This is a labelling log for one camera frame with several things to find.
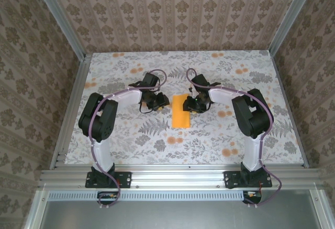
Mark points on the aluminium frame post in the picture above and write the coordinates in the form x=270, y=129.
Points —
x=62, y=22
x=288, y=17

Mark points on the aluminium frame cross rail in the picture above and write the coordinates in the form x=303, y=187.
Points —
x=178, y=178

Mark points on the aluminium table side rail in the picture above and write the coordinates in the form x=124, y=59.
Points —
x=283, y=90
x=77, y=90

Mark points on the floral patterned table cover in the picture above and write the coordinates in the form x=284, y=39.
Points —
x=209, y=145

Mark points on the orange paper sheet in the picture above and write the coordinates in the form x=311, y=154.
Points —
x=179, y=118

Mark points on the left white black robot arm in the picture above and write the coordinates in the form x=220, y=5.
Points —
x=102, y=150

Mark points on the grey sheet metal panel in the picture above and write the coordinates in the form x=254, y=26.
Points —
x=178, y=216

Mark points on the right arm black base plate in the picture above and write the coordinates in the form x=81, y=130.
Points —
x=230, y=179

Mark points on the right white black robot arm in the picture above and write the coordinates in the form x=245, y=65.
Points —
x=252, y=153

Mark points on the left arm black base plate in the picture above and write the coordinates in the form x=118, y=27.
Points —
x=125, y=179

